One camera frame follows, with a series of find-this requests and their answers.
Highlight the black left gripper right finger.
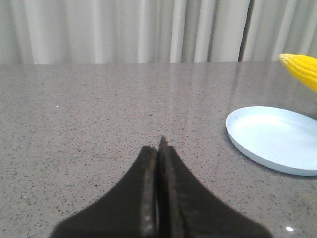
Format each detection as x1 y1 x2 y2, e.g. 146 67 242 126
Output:
157 137 271 238

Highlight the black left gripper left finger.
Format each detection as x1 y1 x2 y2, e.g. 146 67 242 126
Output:
51 146 158 238

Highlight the light blue round plate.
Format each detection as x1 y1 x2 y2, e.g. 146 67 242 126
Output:
225 106 317 177

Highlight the yellow corn cob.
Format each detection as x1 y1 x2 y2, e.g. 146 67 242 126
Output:
279 54 317 91

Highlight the white pleated curtain left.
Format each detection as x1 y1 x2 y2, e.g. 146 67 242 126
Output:
0 0 253 64

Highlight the white pleated curtain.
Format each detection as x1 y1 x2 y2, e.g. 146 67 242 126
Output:
238 0 317 61
0 0 253 64

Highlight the white pleated curtain right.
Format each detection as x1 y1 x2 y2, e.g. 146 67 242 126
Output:
238 0 317 61

